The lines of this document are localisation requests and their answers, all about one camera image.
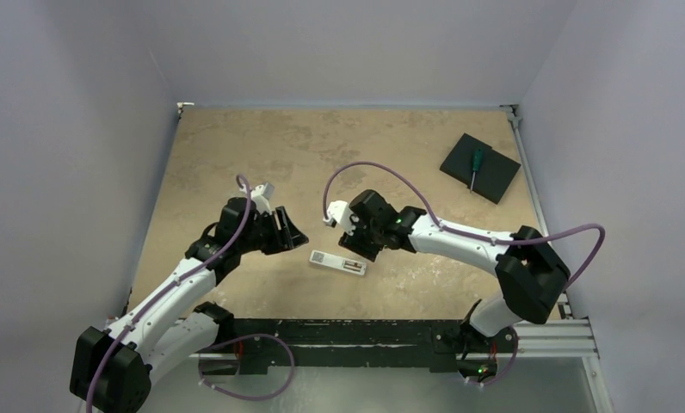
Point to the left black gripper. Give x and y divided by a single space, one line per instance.
291 236

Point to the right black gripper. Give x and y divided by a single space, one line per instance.
358 235

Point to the white remote control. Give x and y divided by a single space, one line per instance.
347 265

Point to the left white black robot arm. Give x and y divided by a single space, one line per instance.
115 368

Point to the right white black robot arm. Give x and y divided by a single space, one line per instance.
530 274

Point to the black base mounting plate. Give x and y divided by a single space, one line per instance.
439 346

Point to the black foam block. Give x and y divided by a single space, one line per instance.
495 176

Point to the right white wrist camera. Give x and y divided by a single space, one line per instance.
338 213

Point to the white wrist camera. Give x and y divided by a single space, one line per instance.
338 213
261 196

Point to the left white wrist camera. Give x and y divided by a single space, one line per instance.
261 196

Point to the green handled screwdriver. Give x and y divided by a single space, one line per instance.
477 159

